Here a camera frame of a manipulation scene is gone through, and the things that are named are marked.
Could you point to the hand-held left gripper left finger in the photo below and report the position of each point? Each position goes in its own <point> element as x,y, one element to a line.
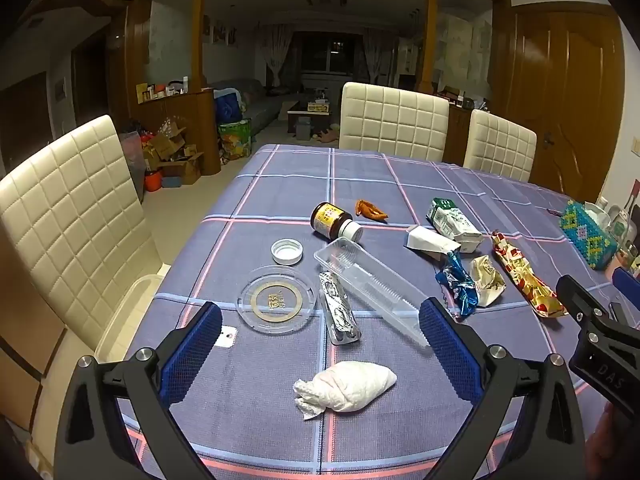
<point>192,355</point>

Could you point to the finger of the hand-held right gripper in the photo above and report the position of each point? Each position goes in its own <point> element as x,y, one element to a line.
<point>629,282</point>
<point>580,302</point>

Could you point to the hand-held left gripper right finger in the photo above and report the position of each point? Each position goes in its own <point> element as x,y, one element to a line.
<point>450,350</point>

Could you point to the red gold foil wrapper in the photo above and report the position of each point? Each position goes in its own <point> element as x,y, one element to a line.
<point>525,275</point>

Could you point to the blue foil wrapper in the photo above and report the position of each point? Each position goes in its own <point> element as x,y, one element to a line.
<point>457,285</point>

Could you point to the beige wrapper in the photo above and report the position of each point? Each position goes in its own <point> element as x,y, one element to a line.
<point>487,277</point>

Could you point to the round clear plastic lid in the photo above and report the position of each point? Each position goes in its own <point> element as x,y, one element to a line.
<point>275,300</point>

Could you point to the white tissue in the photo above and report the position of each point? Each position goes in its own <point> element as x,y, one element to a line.
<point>350,385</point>

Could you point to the white paper carton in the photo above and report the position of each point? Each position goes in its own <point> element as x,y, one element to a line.
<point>425,240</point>

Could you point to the clear plastic tray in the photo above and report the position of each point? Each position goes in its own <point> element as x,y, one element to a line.
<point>360,272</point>

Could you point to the silver blister pack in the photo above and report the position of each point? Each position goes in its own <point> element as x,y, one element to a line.
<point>337,310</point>

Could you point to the green white milk carton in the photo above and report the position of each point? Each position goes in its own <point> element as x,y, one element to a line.
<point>450,220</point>

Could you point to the white bottle cap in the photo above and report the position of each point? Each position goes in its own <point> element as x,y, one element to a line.
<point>286,251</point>

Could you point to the orange snack wrapper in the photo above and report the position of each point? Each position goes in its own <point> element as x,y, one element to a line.
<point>370,210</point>

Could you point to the brown medicine bottle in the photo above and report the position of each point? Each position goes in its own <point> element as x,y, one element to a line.
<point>330,217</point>

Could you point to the small white printed card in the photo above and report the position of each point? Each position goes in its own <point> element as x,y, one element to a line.
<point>226,336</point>

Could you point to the clear glass jar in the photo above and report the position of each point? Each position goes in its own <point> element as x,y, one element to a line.
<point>620,225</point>

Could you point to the beaded tissue box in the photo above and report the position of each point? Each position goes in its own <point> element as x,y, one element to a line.
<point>587,232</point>

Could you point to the white capped bottle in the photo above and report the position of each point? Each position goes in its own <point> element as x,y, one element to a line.
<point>602,203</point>

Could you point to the small blue box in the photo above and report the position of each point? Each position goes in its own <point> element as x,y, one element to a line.
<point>171,182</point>

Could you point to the cream quilted chair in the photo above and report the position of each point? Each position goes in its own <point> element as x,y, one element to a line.
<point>500,145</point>
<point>75,220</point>
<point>395,120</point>

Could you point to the orange bucket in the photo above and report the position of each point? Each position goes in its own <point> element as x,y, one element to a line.
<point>152,181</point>

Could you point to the pile of cardboard boxes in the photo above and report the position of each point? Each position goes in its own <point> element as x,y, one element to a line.
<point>175,155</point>

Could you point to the purple plaid tablecloth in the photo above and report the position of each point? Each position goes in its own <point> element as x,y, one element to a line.
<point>300,185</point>

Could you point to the clear plastic bag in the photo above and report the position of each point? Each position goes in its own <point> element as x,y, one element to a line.
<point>132,160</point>

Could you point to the brown wooden door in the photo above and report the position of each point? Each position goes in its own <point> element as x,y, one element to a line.
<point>570,85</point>

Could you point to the wooden partition cabinet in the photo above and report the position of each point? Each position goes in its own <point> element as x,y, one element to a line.
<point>195,120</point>
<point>457,130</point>

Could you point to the colourful shopping bag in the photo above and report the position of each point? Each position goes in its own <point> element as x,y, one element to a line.
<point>235,137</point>

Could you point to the cluster of small boxes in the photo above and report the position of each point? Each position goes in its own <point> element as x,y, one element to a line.
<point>460,97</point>

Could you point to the brown slippers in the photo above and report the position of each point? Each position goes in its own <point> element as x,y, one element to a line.
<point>327,135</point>

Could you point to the blue bag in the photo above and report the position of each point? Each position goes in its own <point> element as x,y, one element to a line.
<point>227,105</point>

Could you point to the grey bin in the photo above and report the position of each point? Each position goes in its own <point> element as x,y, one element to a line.
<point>303,127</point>

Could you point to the grey sofa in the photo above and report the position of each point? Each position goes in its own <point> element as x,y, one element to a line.
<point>260,102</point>

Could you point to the row of small bottles and boxes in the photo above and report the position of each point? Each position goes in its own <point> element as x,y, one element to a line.
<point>160,91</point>

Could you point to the coffee table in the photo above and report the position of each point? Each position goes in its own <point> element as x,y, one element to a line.
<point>300,107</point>

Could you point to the yellow box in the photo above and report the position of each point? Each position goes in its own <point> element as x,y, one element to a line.
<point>317,106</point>

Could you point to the frosted glass partition panel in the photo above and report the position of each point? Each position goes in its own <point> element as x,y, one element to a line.
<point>170,40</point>
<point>465,50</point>

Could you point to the dark wooden door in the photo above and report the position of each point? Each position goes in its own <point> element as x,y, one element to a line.
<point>25,110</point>

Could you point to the patterned curtain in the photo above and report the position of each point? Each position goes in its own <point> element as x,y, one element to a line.
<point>275,55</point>
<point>375,55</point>

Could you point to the wooden column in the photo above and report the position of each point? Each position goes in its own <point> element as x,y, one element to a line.
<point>199,35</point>
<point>433,35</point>

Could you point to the dark window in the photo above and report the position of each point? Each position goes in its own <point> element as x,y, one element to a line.
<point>330,55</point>

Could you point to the row of wall pictures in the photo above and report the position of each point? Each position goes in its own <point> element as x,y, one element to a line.
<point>220,32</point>

